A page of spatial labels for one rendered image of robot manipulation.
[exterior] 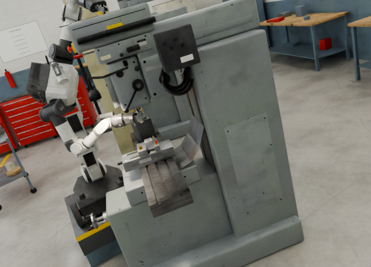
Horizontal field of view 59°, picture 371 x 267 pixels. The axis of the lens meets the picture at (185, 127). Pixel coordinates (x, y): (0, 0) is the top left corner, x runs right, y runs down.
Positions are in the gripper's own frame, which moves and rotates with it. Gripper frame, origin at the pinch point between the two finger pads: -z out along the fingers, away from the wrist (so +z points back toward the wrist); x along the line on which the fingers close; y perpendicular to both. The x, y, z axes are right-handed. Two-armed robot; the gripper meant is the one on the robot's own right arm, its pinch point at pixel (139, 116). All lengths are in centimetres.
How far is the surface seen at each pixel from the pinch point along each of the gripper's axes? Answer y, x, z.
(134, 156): 24.7, -7.6, 9.6
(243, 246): 105, -17, -47
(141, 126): 16.5, 27.0, 8.9
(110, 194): 52, -3, 38
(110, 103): 26, 156, 75
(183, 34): -46, -25, -43
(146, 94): -14.7, -7.0, -10.3
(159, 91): -14.7, -6.5, -18.8
